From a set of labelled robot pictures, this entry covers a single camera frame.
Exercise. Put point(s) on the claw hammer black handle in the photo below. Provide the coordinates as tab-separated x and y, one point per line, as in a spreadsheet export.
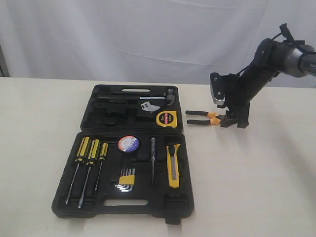
169	97

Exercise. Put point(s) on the clear handle tester screwdriver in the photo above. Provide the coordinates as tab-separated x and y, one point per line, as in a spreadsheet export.
153	156

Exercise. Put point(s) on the middle yellow black screwdriver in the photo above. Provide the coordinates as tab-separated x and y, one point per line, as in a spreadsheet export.
90	162

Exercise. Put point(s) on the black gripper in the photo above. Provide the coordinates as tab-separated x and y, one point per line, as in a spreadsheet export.
237	90

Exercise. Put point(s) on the orange black handled pliers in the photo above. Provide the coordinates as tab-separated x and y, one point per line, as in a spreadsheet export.
212	118

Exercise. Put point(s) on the small yellow black screwdriver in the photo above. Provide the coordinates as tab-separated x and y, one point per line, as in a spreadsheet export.
102	158

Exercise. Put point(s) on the black electrical tape roll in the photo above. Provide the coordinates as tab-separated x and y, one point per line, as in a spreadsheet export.
128	144

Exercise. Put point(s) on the yellow utility knife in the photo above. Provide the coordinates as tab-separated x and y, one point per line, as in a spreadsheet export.
172	165

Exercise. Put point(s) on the hex key set yellow holder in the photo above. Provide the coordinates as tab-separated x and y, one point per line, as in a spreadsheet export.
126	180

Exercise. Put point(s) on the yellow tape measure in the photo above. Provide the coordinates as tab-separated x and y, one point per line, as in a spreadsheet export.
167	119

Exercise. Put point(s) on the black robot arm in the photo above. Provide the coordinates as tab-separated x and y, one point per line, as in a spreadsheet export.
271	59

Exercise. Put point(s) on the black plastic tool case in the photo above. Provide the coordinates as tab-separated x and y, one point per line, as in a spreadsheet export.
129	157

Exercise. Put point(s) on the white backdrop curtain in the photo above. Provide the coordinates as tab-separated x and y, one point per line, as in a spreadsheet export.
176	41

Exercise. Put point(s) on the silver adjustable wrench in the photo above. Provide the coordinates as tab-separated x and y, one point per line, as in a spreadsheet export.
148	107

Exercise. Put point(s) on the large yellow black screwdriver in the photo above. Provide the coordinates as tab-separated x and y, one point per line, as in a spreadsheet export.
79	159

